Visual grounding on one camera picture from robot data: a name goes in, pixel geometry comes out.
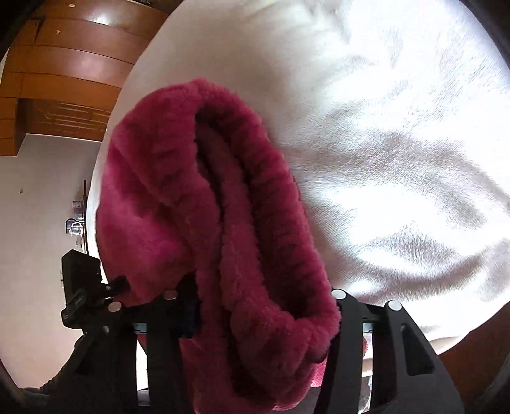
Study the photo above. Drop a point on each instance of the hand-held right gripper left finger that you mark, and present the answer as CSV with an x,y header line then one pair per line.
x,y
195,318

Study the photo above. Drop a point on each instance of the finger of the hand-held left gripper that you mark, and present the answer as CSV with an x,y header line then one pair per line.
x,y
119,286

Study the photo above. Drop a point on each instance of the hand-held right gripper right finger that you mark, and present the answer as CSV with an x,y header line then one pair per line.
x,y
346,338

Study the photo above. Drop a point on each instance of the magenta fleece pants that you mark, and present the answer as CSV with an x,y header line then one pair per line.
x,y
247,239

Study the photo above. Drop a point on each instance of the silver kettle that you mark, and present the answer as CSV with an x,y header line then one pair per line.
x,y
74,227

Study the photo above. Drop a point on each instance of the white bed blanket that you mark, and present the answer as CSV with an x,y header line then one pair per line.
x,y
398,139

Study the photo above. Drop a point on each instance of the brown wooden wardrobe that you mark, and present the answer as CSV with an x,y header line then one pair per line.
x,y
79,67

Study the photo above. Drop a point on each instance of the brown wooden bed frame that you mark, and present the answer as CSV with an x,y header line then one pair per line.
x,y
474,350

